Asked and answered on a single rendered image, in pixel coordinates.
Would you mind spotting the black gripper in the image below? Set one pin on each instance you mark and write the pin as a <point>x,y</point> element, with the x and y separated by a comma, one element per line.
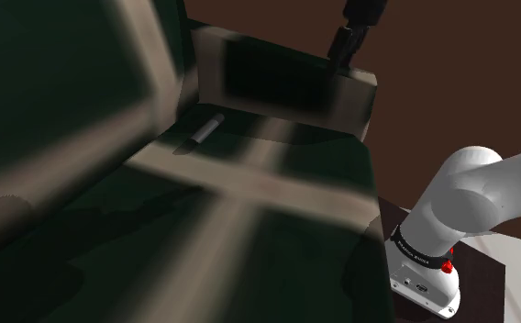
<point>362,11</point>

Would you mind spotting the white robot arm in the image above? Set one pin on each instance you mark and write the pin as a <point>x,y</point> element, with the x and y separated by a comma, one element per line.
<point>453,197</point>

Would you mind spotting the dark green plaid sofa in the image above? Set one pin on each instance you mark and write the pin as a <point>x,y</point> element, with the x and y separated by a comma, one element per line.
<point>198,201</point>

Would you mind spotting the grey cylindrical pen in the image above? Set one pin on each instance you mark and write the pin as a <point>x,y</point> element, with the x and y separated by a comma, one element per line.
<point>207,129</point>

